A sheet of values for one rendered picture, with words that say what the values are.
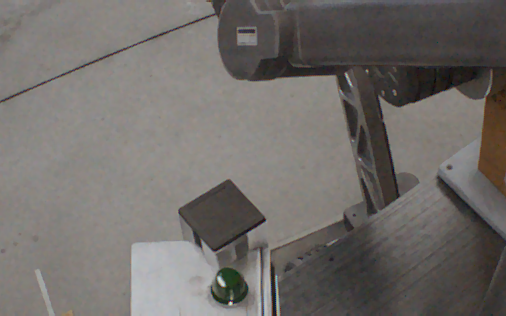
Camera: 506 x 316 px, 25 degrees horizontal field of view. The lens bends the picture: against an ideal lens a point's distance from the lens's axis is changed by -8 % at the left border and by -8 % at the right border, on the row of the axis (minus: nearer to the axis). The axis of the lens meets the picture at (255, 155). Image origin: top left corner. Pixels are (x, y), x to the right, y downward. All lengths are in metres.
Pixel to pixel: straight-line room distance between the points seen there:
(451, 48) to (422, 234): 0.84
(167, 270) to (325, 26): 0.24
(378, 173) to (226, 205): 1.25
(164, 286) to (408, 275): 0.81
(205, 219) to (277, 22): 0.21
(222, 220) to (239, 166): 1.99
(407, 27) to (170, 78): 2.19
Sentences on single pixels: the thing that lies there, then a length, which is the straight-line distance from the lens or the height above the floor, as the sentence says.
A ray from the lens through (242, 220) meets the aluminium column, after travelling 0.83.
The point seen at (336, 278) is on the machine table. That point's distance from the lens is 1.60.
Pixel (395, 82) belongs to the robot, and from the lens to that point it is 1.41.
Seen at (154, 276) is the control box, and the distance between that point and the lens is 0.83.
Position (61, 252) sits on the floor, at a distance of 2.72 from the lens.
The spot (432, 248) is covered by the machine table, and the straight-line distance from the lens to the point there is 1.63.
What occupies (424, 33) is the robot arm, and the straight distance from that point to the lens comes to 0.85.
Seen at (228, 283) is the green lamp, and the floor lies 1.50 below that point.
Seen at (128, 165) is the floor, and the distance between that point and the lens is 2.85.
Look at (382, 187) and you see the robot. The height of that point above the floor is 0.53.
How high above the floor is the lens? 2.15
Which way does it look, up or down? 50 degrees down
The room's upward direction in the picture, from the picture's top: 6 degrees counter-clockwise
